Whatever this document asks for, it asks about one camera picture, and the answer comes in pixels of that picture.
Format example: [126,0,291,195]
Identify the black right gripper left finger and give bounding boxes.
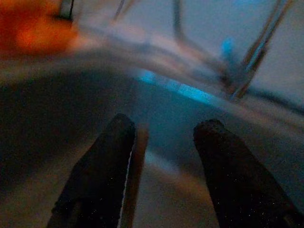
[46,113,136,228]

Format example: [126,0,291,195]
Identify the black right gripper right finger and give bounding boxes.
[193,119,304,228]

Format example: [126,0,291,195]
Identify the stainless steel sink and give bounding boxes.
[0,47,304,228]

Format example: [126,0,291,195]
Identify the metal faucet pipe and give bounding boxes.
[231,0,294,102]

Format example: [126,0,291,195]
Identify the orange plastic bowl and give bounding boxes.
[0,0,79,57]

